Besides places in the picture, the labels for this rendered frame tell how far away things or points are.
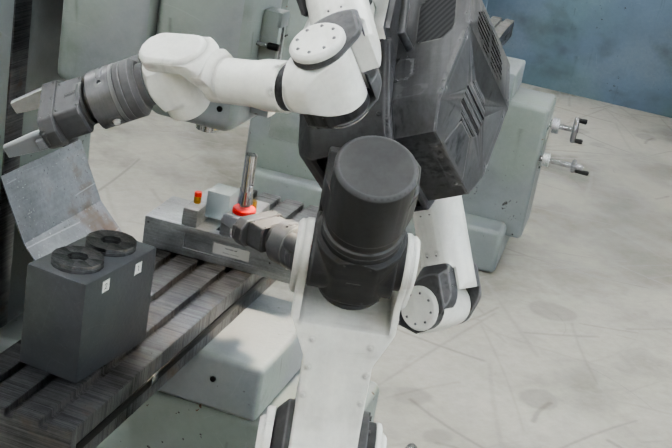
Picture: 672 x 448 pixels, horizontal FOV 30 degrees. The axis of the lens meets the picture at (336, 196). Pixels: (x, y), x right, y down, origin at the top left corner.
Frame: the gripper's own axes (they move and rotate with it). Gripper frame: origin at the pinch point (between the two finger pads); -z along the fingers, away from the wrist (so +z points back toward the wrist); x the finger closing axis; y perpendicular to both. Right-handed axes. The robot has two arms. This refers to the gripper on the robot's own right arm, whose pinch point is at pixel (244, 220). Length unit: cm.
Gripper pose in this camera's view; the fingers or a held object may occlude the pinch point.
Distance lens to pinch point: 249.8
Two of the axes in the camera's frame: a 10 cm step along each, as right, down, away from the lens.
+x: -6.8, 1.4, -7.2
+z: 7.1, 3.4, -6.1
